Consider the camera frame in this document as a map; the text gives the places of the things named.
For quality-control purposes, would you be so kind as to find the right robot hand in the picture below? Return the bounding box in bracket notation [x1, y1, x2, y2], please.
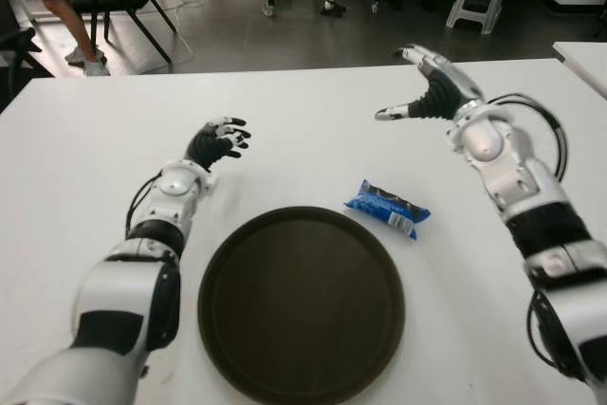
[374, 43, 486, 122]

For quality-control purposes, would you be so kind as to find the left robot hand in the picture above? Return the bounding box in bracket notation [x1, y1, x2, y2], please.
[183, 116, 251, 172]

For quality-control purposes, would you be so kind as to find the blue Oreo packet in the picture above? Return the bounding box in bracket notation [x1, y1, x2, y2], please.
[342, 179, 432, 241]

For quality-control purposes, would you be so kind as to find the neighbouring white table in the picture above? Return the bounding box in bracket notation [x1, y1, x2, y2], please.
[552, 41, 607, 98]

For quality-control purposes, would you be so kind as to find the round dark brown tray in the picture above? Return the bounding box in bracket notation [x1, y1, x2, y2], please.
[197, 205, 406, 401]

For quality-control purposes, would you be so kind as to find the black office chair armrest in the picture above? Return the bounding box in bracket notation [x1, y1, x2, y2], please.
[0, 0, 56, 112]

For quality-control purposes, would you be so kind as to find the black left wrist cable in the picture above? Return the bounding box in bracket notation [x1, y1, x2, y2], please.
[125, 171, 165, 238]

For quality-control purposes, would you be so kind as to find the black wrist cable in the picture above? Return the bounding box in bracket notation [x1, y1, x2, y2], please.
[487, 91, 569, 183]
[125, 171, 165, 238]

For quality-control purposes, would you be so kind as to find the white floor cable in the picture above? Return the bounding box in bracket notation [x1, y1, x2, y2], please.
[160, 0, 267, 58]

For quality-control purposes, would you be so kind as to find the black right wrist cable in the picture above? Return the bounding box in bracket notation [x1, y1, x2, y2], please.
[487, 91, 569, 183]

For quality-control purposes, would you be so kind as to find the black right elbow cable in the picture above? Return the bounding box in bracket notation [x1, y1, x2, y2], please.
[526, 288, 589, 383]

